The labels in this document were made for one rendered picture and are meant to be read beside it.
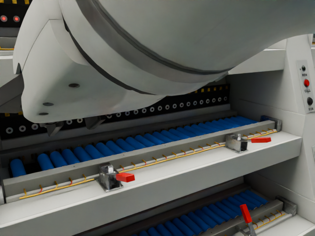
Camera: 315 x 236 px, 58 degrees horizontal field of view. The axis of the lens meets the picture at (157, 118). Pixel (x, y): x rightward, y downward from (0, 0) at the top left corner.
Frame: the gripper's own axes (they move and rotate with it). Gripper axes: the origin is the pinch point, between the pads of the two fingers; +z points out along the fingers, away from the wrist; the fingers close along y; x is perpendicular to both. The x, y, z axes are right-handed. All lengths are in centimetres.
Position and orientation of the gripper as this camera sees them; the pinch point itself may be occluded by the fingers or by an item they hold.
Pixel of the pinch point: (72, 112)
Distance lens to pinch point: 27.4
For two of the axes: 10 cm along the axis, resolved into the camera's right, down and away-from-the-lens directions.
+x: 2.6, 9.5, -1.6
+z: -4.7, 2.7, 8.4
